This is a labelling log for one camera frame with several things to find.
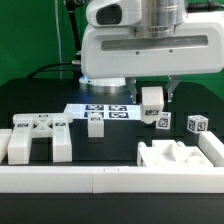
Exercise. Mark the white tagged cube nut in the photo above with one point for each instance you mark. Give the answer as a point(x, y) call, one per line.
point(164, 122)
point(197, 123)

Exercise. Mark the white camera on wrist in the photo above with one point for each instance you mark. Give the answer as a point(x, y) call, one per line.
point(114, 12)

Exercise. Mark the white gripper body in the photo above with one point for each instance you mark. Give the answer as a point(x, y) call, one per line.
point(197, 47)

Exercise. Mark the white chair seat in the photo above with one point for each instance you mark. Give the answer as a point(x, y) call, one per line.
point(169, 153)

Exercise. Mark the white sheet with tags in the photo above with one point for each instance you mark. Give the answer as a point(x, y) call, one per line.
point(108, 112)

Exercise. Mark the white left fence bar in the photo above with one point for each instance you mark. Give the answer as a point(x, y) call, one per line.
point(5, 135)

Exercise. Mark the white fence bar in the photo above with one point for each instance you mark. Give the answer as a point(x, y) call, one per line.
point(5, 135)
point(212, 147)
point(70, 179)

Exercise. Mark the white tagged cube nut right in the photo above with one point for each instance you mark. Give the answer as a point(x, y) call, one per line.
point(197, 123)

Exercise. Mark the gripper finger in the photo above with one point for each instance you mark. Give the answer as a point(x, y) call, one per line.
point(171, 86)
point(131, 86)

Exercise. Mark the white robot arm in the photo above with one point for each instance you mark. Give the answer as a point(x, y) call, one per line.
point(159, 20)

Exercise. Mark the white chair back frame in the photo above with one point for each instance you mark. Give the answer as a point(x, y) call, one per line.
point(40, 125)

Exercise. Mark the white right fence bar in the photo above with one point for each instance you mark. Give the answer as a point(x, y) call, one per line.
point(212, 147)

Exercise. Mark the white front fence bar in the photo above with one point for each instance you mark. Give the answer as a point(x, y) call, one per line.
point(70, 179)

